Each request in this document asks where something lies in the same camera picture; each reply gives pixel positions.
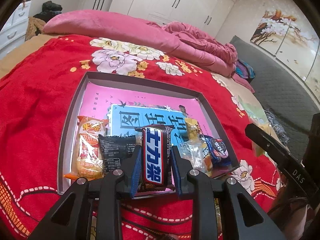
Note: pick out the pink quilt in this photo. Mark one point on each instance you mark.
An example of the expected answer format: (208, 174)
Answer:
(177, 39)

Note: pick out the black snack packet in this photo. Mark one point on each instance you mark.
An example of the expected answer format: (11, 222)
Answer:
(115, 150)

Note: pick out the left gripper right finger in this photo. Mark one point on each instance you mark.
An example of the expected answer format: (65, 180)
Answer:
(222, 203)

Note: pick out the Snickers chocolate bar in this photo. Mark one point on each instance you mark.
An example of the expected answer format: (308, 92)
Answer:
(156, 158)

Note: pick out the white drawer cabinet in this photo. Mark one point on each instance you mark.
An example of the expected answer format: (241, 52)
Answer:
(14, 31)

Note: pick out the clear plastic candy packet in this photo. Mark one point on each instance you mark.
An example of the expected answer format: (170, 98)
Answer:
(195, 152)

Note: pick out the grey padded headboard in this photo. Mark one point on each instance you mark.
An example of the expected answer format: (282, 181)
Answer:
(280, 94)

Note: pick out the pink and blue book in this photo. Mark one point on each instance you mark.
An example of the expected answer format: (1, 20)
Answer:
(128, 109)

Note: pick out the dark blue cookie packet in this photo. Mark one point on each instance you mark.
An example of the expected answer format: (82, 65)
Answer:
(218, 151)

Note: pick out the flower wall painting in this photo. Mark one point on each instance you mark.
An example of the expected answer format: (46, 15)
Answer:
(286, 34)

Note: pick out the orange cracker packet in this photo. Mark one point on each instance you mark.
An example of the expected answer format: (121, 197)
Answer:
(87, 159)

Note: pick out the grey cardboard box tray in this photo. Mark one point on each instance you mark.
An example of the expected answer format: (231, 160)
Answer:
(141, 85)

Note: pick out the colourful folded clothes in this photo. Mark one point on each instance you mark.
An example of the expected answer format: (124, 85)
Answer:
(244, 70)

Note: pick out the red floral blanket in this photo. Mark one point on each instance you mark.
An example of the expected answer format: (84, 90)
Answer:
(41, 77)

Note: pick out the yellow snack packet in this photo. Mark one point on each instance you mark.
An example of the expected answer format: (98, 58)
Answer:
(195, 133)

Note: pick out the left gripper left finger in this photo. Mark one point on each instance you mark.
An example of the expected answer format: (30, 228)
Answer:
(71, 216)

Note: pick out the dark clothes pile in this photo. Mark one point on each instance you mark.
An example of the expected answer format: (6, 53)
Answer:
(49, 11)

